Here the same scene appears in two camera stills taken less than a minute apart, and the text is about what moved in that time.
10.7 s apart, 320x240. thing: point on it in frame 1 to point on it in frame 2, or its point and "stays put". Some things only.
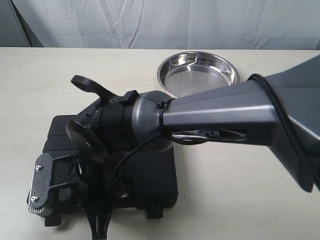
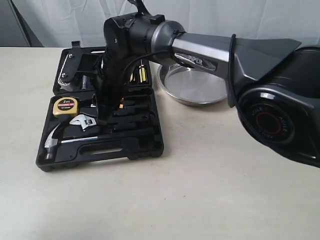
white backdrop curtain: (271, 24) stays put
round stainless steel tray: (186, 72) stays put
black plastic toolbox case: (149, 178) to (70, 134)
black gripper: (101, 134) to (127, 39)
